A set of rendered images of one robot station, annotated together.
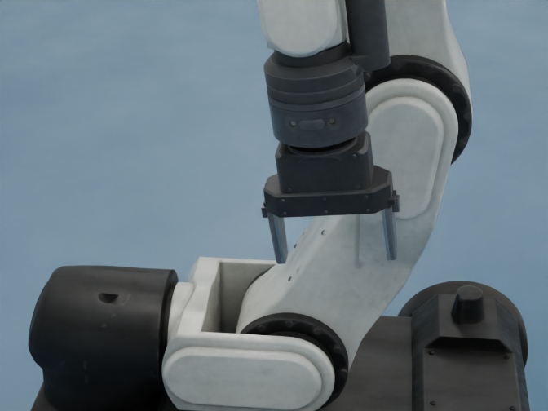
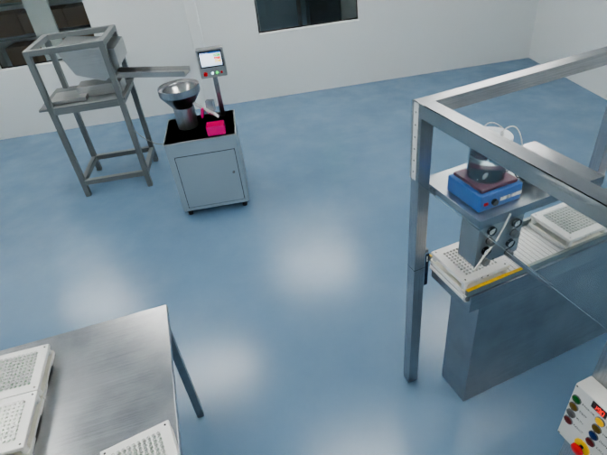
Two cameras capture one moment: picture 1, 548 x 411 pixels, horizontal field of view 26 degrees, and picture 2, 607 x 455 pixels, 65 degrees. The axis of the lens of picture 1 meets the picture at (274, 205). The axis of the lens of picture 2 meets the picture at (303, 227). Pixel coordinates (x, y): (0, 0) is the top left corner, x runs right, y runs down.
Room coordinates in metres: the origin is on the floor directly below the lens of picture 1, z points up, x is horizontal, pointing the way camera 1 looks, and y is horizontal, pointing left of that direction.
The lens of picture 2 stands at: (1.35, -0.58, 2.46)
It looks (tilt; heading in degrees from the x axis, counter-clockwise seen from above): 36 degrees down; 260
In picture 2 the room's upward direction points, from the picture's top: 7 degrees counter-clockwise
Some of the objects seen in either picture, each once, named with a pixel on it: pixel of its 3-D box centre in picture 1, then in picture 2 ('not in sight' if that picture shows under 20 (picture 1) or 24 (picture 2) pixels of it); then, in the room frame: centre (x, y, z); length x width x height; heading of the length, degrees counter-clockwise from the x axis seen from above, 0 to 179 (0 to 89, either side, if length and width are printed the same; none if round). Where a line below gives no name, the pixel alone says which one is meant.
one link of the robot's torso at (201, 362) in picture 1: (256, 334); not in sight; (1.23, 0.02, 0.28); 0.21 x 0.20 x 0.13; 84
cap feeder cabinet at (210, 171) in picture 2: not in sight; (210, 163); (1.45, -4.69, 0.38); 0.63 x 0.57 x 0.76; 174
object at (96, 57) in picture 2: not in sight; (125, 117); (2.15, -5.30, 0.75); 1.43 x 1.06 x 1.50; 174
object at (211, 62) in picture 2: not in sight; (216, 83); (1.22, -4.82, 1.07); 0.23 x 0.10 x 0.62; 174
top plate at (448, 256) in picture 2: not in sight; (469, 259); (0.35, -2.02, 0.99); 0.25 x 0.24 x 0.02; 98
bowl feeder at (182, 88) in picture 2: not in sight; (191, 105); (1.49, -4.75, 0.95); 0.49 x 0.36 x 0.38; 174
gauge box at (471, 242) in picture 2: not in sight; (490, 232); (0.36, -1.89, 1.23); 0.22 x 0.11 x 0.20; 9
